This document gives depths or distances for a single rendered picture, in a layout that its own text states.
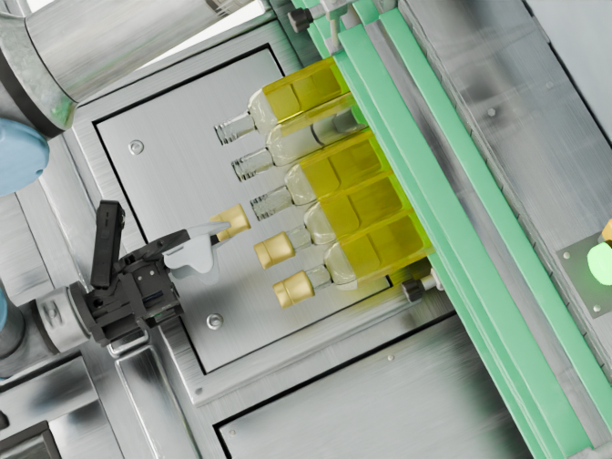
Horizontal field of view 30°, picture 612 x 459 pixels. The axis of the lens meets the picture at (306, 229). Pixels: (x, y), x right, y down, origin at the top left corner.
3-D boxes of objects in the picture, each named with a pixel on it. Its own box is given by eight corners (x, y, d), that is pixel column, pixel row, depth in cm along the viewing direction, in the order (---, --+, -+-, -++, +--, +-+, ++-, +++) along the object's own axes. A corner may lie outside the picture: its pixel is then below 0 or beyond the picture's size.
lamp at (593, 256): (603, 246, 124) (578, 258, 123) (611, 233, 119) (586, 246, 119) (624, 282, 122) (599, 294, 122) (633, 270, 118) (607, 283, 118)
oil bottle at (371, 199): (447, 154, 149) (299, 222, 147) (450, 137, 144) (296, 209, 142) (467, 190, 147) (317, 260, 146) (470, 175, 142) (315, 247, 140)
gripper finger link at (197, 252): (246, 256, 141) (180, 290, 142) (227, 216, 143) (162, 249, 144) (239, 251, 138) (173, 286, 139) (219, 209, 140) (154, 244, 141)
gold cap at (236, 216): (241, 208, 147) (210, 222, 147) (238, 198, 144) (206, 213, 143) (252, 231, 146) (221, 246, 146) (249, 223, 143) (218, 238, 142)
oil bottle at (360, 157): (427, 117, 151) (280, 184, 149) (429, 99, 145) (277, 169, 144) (446, 152, 149) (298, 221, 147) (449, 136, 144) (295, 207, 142)
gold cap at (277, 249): (285, 235, 146) (253, 249, 146) (282, 227, 143) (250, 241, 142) (296, 259, 145) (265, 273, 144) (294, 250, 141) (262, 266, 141)
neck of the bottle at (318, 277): (321, 267, 144) (287, 283, 144) (321, 260, 141) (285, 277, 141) (331, 288, 143) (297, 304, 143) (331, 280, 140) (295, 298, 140)
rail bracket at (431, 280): (486, 248, 153) (397, 290, 152) (492, 232, 147) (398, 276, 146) (501, 273, 152) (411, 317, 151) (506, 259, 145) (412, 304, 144)
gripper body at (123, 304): (189, 311, 146) (103, 351, 145) (164, 253, 148) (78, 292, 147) (180, 297, 138) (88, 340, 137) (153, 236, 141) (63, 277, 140)
